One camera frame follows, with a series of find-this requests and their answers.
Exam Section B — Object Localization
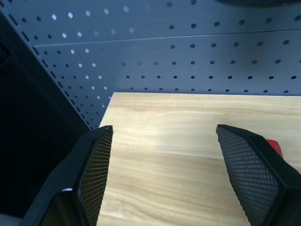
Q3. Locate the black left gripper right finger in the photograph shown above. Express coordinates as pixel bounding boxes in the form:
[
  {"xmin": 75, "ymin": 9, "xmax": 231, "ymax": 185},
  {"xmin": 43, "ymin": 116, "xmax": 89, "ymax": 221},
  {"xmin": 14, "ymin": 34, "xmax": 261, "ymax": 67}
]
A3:
[{"xmin": 216, "ymin": 124, "xmax": 301, "ymax": 226}]

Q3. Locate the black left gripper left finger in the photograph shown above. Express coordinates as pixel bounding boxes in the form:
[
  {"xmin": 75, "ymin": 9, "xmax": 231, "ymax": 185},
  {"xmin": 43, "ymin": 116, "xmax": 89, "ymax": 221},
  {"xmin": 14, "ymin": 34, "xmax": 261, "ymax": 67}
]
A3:
[{"xmin": 18, "ymin": 125, "xmax": 114, "ymax": 226}]

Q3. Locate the grey perforated pegboard panel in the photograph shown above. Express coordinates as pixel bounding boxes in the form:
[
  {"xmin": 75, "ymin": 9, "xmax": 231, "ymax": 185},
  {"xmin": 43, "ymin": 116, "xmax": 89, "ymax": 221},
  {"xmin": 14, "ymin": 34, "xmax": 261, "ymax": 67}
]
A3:
[{"xmin": 0, "ymin": 0, "xmax": 301, "ymax": 130}]

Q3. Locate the red object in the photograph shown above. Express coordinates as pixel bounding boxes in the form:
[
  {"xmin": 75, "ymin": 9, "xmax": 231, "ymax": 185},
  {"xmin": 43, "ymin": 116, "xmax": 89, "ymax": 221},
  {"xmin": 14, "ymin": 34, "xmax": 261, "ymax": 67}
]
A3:
[{"xmin": 266, "ymin": 139, "xmax": 283, "ymax": 158}]

